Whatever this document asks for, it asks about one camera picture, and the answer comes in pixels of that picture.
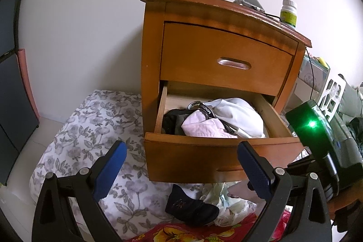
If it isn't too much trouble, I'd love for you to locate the person's right forearm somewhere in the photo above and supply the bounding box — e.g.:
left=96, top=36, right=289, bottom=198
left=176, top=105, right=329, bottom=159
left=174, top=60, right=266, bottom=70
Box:
left=330, top=187, right=363, bottom=231

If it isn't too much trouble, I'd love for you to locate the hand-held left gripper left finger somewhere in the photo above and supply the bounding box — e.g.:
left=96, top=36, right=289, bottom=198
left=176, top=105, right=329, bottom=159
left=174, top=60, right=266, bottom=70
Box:
left=32, top=141, right=128, bottom=242

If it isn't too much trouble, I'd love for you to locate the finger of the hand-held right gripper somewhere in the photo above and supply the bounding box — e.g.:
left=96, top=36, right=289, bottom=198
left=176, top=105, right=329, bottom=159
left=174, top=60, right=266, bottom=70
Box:
left=286, top=157, right=322, bottom=174

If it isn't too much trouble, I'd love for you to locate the wooden nightstand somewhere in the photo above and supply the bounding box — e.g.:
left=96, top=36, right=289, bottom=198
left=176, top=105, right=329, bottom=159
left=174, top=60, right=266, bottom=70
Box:
left=140, top=0, right=312, bottom=183

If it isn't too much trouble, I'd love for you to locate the pale pink garment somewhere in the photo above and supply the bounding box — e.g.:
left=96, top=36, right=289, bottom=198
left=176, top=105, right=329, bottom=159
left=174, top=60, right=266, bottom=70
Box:
left=181, top=111, right=237, bottom=138

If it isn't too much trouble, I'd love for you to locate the black printed lanyard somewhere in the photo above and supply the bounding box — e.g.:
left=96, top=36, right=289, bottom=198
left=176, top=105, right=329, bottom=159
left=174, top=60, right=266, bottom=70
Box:
left=189, top=101, right=241, bottom=135

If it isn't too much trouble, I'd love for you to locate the wooden drawer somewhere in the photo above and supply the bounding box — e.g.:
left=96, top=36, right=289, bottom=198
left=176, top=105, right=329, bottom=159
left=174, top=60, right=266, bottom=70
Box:
left=143, top=80, right=305, bottom=183
left=160, top=21, right=299, bottom=96

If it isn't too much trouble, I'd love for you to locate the green pill bottle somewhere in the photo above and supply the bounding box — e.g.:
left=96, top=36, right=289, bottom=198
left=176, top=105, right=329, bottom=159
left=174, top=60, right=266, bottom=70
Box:
left=279, top=0, right=298, bottom=30

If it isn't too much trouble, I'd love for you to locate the grey paper folder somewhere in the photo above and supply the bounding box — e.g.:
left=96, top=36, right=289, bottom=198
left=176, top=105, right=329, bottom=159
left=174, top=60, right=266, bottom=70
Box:
left=298, top=55, right=331, bottom=89

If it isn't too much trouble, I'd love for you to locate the pale cloth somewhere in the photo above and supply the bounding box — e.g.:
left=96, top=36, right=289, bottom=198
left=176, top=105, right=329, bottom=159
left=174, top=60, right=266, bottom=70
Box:
left=203, top=182, right=257, bottom=227

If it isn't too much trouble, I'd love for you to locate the pink board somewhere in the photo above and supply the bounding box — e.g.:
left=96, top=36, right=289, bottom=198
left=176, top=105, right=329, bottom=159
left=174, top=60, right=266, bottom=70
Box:
left=17, top=49, right=40, bottom=120

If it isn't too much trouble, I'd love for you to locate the black cloth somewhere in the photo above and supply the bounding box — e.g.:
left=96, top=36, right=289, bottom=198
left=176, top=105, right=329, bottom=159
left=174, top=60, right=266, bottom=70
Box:
left=162, top=108, right=196, bottom=135

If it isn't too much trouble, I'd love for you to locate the pink sock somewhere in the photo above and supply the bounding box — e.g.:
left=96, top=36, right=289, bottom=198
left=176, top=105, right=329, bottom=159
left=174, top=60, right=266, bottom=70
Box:
left=228, top=181, right=265, bottom=204

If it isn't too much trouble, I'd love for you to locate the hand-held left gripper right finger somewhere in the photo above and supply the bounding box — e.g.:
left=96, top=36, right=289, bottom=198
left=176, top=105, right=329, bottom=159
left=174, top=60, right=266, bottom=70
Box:
left=237, top=141, right=333, bottom=242

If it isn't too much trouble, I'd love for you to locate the black charging cable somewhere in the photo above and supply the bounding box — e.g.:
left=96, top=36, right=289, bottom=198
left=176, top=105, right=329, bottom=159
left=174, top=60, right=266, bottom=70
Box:
left=264, top=12, right=316, bottom=102

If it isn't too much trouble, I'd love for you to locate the grey green cloth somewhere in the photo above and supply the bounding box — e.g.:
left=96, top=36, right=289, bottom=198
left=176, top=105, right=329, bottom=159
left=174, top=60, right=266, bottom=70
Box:
left=339, top=83, right=363, bottom=146

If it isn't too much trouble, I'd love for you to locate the navy patterned sock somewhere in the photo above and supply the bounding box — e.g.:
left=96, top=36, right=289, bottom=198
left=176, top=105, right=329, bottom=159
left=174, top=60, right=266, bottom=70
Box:
left=165, top=184, right=220, bottom=225

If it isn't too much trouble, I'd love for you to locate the dark cabinet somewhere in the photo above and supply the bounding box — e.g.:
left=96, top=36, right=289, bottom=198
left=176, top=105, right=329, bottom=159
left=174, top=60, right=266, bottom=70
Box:
left=0, top=0, right=39, bottom=186

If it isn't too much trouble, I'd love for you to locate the white cutout rack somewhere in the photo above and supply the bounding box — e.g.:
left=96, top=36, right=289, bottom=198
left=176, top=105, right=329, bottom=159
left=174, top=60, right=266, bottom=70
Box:
left=318, top=73, right=346, bottom=119

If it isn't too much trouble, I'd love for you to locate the grey floral quilt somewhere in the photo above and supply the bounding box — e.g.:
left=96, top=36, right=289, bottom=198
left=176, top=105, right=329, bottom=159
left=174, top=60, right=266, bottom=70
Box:
left=30, top=89, right=284, bottom=234

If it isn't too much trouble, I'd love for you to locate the red floral blanket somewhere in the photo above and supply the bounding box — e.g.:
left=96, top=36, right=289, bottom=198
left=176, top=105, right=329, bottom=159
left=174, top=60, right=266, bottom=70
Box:
left=128, top=209, right=292, bottom=242

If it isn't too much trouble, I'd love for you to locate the white garment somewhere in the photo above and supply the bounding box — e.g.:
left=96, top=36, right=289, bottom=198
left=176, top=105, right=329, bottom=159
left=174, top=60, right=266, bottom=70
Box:
left=203, top=97, right=267, bottom=138

